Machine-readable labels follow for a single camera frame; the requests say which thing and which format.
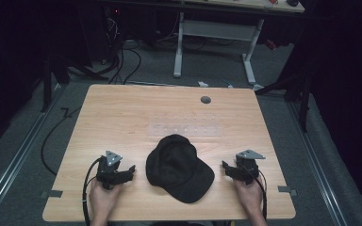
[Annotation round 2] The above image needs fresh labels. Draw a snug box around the black floor cable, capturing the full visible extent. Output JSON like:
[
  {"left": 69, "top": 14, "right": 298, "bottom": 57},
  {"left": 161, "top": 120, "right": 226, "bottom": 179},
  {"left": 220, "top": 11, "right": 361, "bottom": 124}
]
[{"left": 40, "top": 105, "right": 83, "bottom": 177}]

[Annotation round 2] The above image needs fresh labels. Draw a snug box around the person's left hand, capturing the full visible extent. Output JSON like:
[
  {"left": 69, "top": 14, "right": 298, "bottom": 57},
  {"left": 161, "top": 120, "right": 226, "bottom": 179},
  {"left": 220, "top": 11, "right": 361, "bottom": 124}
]
[{"left": 89, "top": 179, "right": 123, "bottom": 220}]

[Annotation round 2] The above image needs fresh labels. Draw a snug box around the person's right hand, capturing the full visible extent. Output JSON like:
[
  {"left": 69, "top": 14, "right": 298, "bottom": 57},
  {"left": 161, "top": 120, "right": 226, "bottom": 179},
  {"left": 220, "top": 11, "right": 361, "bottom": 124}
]
[{"left": 233, "top": 175, "right": 264, "bottom": 218}]

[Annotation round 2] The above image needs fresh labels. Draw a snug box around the black metal stand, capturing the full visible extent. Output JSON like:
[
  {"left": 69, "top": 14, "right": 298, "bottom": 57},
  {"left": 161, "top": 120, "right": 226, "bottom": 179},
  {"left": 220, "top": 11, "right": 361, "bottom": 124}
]
[
  {"left": 254, "top": 71, "right": 314, "bottom": 134},
  {"left": 40, "top": 51, "right": 72, "bottom": 114}
]

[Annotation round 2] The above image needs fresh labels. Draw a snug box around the right hand-held gripper black cable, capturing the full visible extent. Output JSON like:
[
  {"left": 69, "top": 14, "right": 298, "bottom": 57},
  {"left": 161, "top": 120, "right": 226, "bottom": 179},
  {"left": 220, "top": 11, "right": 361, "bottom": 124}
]
[{"left": 247, "top": 168, "right": 269, "bottom": 220}]

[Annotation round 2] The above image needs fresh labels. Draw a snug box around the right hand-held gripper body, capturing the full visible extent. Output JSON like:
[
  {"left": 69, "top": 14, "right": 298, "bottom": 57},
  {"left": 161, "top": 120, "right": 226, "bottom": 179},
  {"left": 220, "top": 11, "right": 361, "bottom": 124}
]
[{"left": 234, "top": 149, "right": 267, "bottom": 186}]

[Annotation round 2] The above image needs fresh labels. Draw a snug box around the left hand-held gripper black cable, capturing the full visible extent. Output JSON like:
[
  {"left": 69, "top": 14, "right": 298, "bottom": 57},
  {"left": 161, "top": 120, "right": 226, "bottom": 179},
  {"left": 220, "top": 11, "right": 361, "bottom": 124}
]
[{"left": 81, "top": 157, "right": 104, "bottom": 226}]

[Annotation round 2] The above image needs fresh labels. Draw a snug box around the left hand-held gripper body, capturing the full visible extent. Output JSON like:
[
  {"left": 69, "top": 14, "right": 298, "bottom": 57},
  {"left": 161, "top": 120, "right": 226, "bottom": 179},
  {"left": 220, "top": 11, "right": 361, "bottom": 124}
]
[{"left": 95, "top": 150, "right": 127, "bottom": 190}]

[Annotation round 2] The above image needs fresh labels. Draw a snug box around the grey tape piece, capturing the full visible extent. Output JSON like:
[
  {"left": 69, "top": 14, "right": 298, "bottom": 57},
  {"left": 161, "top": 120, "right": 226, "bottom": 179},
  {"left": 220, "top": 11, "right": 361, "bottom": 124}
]
[
  {"left": 40, "top": 189, "right": 64, "bottom": 200},
  {"left": 276, "top": 185, "right": 298, "bottom": 198}
]

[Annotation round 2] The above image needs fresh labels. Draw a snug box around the grey metal frame desk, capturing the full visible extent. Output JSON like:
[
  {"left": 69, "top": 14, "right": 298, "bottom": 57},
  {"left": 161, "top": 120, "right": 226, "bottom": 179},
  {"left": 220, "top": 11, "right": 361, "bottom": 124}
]
[{"left": 172, "top": 0, "right": 306, "bottom": 87}]

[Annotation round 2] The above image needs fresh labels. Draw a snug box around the bundle of black floor cables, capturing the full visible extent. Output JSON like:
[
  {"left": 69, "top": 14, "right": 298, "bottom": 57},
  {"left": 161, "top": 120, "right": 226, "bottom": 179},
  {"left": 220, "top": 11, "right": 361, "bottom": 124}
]
[{"left": 65, "top": 12, "right": 143, "bottom": 86}]

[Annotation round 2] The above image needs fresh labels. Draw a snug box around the black baseball cap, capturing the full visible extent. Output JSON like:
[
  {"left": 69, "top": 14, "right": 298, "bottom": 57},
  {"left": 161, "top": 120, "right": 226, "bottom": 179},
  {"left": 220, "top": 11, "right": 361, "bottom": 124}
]
[{"left": 145, "top": 134, "right": 216, "bottom": 204}]

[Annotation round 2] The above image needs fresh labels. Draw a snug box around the metal floor rail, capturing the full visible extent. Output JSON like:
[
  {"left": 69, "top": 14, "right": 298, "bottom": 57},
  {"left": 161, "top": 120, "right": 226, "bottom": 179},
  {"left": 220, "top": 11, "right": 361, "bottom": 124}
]
[
  {"left": 0, "top": 84, "right": 64, "bottom": 226},
  {"left": 286, "top": 100, "right": 349, "bottom": 226}
]

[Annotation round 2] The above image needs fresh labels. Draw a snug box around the hand-held gripper black cable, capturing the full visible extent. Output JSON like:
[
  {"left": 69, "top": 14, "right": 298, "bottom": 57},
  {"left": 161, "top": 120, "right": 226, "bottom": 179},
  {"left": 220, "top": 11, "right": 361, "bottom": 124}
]
[
  {"left": 247, "top": 168, "right": 269, "bottom": 220},
  {"left": 81, "top": 157, "right": 104, "bottom": 226}
]

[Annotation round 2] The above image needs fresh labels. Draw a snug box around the red object under desk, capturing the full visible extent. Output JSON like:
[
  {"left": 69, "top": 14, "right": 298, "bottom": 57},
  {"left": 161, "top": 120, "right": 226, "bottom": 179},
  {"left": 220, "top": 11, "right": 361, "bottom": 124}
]
[{"left": 264, "top": 39, "right": 278, "bottom": 52}]

